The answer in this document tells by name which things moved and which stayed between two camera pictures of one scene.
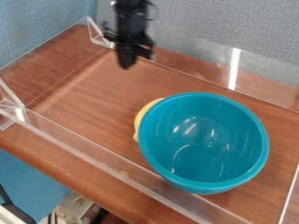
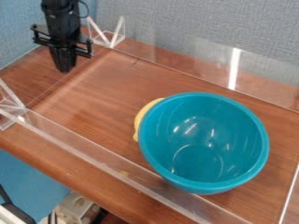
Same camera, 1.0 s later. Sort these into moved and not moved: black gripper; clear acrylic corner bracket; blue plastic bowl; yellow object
Moved: black gripper
Not moved: blue plastic bowl; clear acrylic corner bracket; yellow object
